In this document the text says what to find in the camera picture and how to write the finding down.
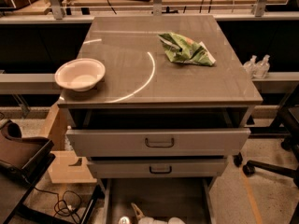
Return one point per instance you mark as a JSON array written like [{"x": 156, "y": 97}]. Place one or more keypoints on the clear sanitizer bottle left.
[{"x": 249, "y": 66}]

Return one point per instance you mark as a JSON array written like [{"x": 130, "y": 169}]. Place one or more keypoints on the clear sanitizer bottle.
[
  {"x": 249, "y": 66},
  {"x": 261, "y": 68}
]

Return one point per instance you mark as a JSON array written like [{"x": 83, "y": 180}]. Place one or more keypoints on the white bowl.
[{"x": 80, "y": 74}]

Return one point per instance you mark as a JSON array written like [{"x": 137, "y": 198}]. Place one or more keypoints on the dark chair at left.
[{"x": 23, "y": 161}]

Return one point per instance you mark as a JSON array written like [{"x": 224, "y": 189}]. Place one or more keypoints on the clear sanitizer bottle right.
[{"x": 261, "y": 68}]

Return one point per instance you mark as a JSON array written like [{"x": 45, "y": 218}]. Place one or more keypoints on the middle grey drawer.
[{"x": 157, "y": 168}]

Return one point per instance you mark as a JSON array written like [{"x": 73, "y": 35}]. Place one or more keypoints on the top grey drawer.
[{"x": 158, "y": 143}]

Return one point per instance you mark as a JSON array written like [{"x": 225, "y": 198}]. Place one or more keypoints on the wooden box on floor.
[{"x": 67, "y": 167}]

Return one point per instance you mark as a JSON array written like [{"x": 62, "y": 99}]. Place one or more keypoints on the green chip bag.
[{"x": 181, "y": 49}]

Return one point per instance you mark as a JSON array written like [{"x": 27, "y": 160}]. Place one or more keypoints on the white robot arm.
[{"x": 172, "y": 220}]

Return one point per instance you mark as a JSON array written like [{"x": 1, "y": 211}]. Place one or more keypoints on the red coke can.
[{"x": 125, "y": 220}]

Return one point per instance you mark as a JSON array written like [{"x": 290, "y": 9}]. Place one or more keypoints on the grey drawer cabinet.
[{"x": 143, "y": 90}]

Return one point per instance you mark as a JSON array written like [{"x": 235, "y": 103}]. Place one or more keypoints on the bottom grey drawer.
[{"x": 160, "y": 198}]

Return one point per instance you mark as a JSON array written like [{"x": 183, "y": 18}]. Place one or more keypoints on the grey drawer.
[
  {"x": 158, "y": 143},
  {"x": 157, "y": 168},
  {"x": 160, "y": 198}
]

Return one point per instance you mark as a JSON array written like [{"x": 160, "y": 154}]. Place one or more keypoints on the black office chair base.
[{"x": 269, "y": 164}]

